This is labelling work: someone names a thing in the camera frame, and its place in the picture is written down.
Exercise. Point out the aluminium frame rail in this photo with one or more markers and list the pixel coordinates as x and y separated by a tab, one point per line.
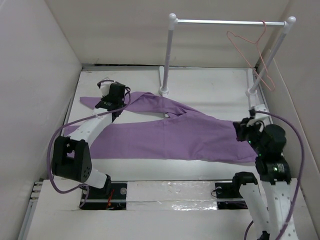
59	156

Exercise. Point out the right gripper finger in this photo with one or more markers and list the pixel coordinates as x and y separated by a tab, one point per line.
241	135
239	125

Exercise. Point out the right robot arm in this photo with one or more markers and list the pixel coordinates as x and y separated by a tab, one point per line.
268	197

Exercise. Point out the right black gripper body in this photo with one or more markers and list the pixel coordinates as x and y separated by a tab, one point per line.
254	136

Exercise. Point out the purple trousers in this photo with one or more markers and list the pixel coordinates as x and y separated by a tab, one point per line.
186	134

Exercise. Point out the pink wire hanger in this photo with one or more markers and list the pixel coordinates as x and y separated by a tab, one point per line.
255	55

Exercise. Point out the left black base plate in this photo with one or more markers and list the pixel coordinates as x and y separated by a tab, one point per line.
114	200

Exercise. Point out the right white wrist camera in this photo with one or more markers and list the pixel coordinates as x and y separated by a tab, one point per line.
257	113

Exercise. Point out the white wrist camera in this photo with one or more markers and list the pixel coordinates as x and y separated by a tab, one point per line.
107	87
257	113

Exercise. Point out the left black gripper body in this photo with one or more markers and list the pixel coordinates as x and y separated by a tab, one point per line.
103	99

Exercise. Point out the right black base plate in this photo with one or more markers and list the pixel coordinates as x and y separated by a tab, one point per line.
227	198

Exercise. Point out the white clothes rack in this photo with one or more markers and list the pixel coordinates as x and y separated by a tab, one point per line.
226	93

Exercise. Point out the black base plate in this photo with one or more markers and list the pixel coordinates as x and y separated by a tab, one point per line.
227	198
114	200

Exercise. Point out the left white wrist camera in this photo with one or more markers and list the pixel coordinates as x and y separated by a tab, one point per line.
107	87

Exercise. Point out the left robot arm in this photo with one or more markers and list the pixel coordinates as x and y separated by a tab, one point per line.
87	133

